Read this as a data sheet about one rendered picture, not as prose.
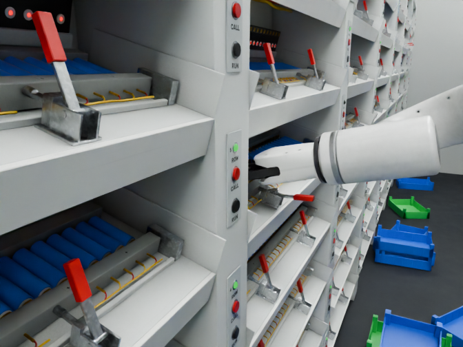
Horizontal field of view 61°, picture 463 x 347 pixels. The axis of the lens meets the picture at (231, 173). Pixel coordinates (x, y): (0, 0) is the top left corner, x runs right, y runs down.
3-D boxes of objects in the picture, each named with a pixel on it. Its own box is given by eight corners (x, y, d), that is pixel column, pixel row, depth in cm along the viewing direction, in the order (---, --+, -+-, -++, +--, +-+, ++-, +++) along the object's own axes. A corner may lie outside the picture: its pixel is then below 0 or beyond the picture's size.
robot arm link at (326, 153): (344, 126, 64) (326, 129, 66) (331, 134, 57) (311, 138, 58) (353, 175, 65) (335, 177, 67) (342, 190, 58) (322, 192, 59)
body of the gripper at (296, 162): (333, 131, 66) (271, 141, 71) (316, 140, 57) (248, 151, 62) (340, 174, 67) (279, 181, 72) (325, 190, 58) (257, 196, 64)
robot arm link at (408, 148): (345, 126, 65) (332, 134, 57) (435, 110, 58) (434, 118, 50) (353, 175, 66) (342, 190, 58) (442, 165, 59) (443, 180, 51)
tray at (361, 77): (370, 90, 167) (383, 57, 162) (342, 101, 114) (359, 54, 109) (325, 76, 174) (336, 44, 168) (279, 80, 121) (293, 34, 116)
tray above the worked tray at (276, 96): (335, 104, 106) (353, 52, 101) (240, 141, 54) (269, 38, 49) (268, 80, 113) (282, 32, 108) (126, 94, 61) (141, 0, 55)
